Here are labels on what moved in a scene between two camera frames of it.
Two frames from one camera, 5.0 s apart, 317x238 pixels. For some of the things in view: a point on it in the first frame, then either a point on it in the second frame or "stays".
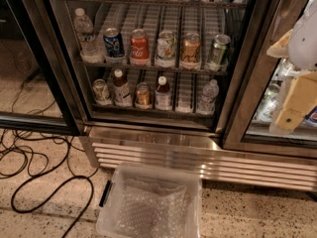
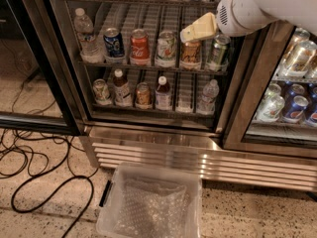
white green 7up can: [165, 49] stays
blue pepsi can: [114, 43] stays
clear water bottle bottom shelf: [206, 105] stays
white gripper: [303, 47] to [235, 17]
